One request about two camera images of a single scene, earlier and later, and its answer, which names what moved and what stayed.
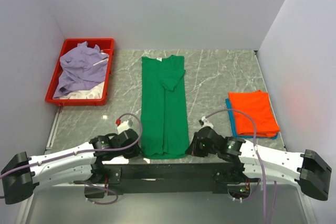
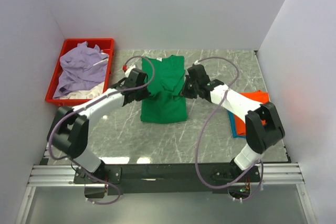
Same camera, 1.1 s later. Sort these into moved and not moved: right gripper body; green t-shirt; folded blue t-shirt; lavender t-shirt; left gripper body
Moved: left gripper body; right gripper body; green t-shirt
Not moved: folded blue t-shirt; lavender t-shirt
